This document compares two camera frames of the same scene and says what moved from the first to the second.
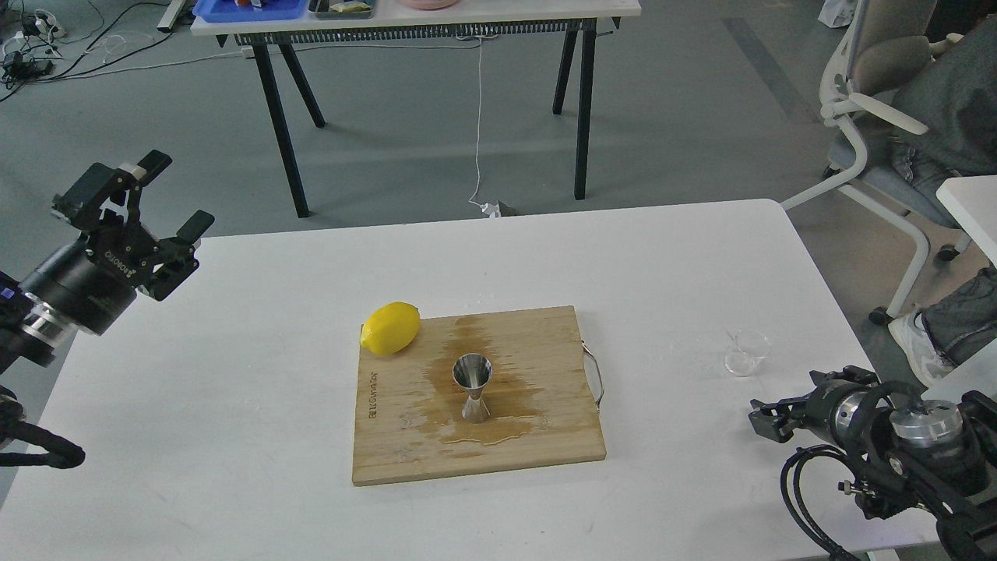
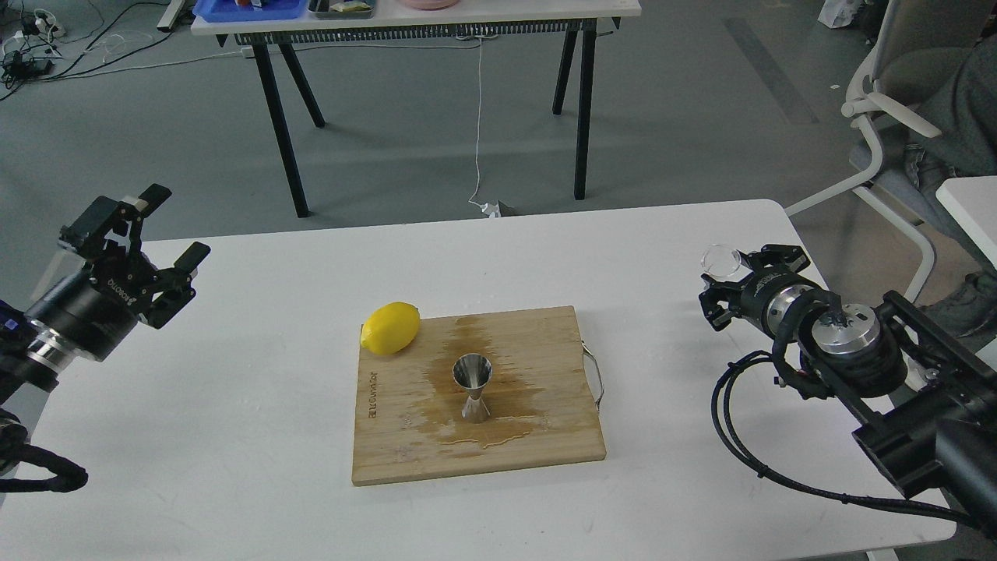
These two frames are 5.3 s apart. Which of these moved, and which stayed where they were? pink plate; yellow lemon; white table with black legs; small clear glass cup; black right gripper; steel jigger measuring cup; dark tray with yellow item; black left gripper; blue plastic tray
Moved: small clear glass cup; black right gripper; black left gripper
Stayed: white table with black legs; yellow lemon; blue plastic tray; steel jigger measuring cup; pink plate; dark tray with yellow item
